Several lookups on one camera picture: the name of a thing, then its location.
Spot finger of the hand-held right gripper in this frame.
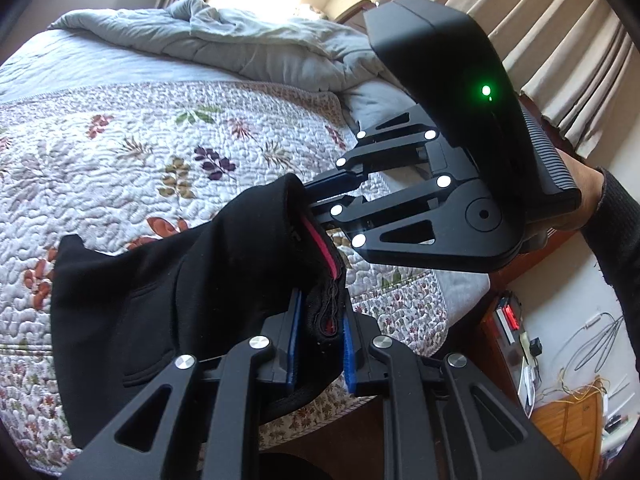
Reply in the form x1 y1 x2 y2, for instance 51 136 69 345
302 107 443 196
307 175 453 271

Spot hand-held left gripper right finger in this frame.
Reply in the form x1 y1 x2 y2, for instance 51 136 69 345
342 310 583 480

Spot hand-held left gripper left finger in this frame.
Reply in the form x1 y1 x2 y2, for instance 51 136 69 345
60 290 306 480

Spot black pants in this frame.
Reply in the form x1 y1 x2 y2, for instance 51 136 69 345
50 172 351 448

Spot person's right forearm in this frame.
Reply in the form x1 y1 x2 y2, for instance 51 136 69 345
580 167 640 376

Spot person's right hand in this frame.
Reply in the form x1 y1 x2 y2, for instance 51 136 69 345
542 152 608 233

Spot grey pillow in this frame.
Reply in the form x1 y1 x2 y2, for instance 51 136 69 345
342 77 418 133

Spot wooden headboard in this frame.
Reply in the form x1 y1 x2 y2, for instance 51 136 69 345
342 0 588 166

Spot wooden nightstand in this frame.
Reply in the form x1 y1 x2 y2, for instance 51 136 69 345
477 287 543 411

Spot grey duvet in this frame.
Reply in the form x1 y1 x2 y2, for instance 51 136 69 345
47 0 396 93

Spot floral quilted bedspread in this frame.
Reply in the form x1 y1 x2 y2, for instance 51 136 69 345
0 80 448 476

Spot orange wooden box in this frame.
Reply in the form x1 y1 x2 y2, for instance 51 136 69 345
530 392 606 480

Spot light blue quilted sheet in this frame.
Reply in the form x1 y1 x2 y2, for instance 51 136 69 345
0 27 493 323

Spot striped cream wall curtain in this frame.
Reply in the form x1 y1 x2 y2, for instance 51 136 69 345
380 0 640 181

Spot white cable bundle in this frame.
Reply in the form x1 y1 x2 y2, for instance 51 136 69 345
557 310 631 376

